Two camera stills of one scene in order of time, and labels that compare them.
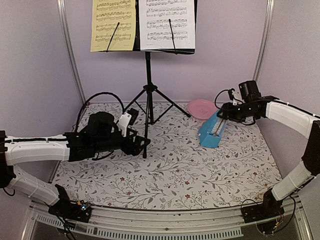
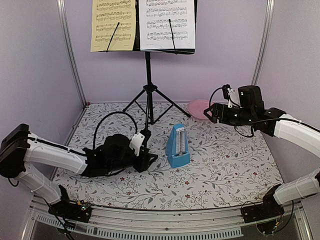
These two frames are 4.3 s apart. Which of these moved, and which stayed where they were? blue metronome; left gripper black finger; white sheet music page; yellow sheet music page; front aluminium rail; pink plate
Moved: left gripper black finger; blue metronome
Stayed: pink plate; front aluminium rail; yellow sheet music page; white sheet music page
